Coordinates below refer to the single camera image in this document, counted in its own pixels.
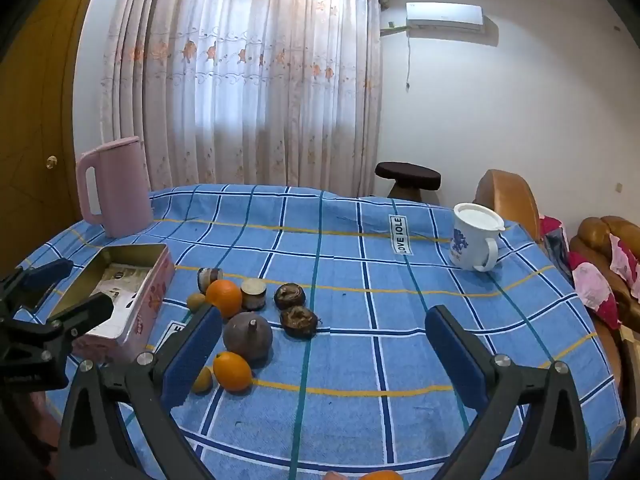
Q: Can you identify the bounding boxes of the white air conditioner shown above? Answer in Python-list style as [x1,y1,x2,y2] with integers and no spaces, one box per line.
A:
[405,2,486,31]

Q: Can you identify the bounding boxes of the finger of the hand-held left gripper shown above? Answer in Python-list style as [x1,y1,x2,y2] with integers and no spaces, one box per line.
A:
[30,293,115,361]
[0,258,72,311]

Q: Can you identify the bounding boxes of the dark round stool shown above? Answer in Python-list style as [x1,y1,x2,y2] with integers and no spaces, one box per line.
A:
[375,161,442,201]

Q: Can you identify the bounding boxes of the wooden door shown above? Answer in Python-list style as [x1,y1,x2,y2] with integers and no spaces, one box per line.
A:
[0,0,106,281]

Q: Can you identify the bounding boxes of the cut brown cylindrical piece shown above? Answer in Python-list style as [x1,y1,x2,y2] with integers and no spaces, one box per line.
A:
[240,279,268,312]
[196,267,224,294]

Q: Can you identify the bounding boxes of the floral sheer curtain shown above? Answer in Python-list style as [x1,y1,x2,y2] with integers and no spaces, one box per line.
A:
[100,0,388,198]

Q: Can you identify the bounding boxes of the brown round fruit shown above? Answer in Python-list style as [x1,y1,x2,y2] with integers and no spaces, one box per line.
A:
[222,311,274,362]

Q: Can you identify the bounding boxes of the pink plastic pitcher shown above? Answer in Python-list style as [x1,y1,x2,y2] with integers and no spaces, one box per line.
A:
[75,136,154,239]

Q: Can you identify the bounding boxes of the red and blue bag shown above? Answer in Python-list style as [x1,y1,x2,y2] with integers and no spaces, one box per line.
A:
[539,215,573,281]

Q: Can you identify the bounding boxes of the small yellow fruit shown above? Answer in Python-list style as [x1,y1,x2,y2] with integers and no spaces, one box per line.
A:
[192,366,215,394]

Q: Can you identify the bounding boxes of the pink tin box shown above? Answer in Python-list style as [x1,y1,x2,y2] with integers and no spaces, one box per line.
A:
[47,243,176,363]

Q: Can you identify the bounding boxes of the blue checked tablecloth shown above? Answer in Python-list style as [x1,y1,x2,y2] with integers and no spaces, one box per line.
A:
[10,183,628,480]

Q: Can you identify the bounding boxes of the large orange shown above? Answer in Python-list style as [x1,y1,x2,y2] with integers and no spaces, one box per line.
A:
[205,279,243,319]

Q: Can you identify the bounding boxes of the dark wrinkled fruit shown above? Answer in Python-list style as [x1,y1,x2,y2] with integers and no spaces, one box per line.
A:
[273,283,307,310]
[279,306,319,339]

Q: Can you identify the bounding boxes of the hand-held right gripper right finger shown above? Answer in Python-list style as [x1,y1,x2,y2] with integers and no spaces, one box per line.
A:
[425,304,593,480]

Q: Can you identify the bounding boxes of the pink floral cloth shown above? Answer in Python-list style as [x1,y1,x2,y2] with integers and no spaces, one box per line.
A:
[570,232,640,328]

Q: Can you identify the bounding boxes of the brown leather armchair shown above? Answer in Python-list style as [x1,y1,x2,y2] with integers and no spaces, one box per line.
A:
[472,169,542,241]

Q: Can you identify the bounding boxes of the brown leather sofa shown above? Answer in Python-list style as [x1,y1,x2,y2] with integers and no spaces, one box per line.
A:
[570,216,640,341]

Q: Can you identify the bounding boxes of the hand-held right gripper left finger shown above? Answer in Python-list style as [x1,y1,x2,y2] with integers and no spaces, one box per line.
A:
[57,304,223,480]

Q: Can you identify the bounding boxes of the white mug with blue print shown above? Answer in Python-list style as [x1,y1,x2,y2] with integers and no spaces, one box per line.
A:
[448,202,503,272]

